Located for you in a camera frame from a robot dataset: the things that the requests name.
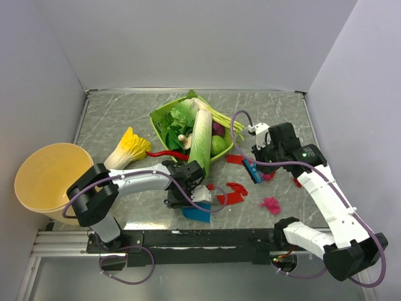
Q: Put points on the red chili pepper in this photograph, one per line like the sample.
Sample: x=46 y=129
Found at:
x=171 y=153

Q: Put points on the red paper strip right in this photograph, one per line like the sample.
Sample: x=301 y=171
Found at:
x=234 y=159

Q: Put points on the red paper strip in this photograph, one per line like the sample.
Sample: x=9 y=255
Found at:
x=230 y=198
x=234 y=159

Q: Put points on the pink paper scrap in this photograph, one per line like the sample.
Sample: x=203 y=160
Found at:
x=271 y=204
x=268 y=177

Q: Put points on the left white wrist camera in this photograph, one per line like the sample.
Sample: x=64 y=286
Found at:
x=201 y=194

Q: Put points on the long green white cabbage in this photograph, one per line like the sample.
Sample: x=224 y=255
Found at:
x=200 y=148

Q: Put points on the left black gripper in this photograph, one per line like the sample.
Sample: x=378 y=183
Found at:
x=174 y=202

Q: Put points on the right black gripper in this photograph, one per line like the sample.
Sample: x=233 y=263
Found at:
x=259 y=153

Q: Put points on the red crumpled paper centre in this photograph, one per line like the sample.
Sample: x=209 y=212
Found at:
x=237 y=188

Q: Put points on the green onion stalks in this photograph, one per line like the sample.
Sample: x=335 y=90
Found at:
x=220 y=118

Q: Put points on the blue dustpan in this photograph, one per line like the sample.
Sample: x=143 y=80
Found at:
x=196 y=214

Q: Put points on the green plastic basket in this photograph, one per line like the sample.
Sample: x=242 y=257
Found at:
x=227 y=138

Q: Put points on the beige mushroom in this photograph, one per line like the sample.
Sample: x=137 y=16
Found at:
x=185 y=140

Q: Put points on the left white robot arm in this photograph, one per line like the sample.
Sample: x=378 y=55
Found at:
x=93 y=194

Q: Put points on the green leafy lettuce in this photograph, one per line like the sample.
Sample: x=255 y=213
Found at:
x=175 y=118

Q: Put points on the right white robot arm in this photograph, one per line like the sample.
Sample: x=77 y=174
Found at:
x=351 y=246

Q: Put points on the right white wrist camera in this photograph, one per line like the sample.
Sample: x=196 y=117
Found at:
x=261 y=133

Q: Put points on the yellow napa cabbage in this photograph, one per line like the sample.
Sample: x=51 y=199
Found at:
x=130 y=148

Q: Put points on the purple onion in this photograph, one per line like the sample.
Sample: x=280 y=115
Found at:
x=218 y=129

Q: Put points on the beige plastic bucket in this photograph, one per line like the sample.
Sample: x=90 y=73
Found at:
x=45 y=176

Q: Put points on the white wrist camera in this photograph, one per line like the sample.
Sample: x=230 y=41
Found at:
x=261 y=133
x=201 y=194

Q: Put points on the red paper strip left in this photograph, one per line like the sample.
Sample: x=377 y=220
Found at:
x=230 y=198

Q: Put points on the black base frame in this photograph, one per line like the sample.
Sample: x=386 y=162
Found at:
x=139 y=248

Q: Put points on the green round fruit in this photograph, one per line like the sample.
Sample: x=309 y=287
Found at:
x=218 y=145

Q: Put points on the pink paper scrap lower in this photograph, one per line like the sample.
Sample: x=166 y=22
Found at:
x=271 y=204

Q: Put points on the pink paper scrap middle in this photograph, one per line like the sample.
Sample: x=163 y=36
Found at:
x=268 y=177

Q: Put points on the blue hand brush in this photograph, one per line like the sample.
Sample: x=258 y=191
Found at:
x=255 y=175

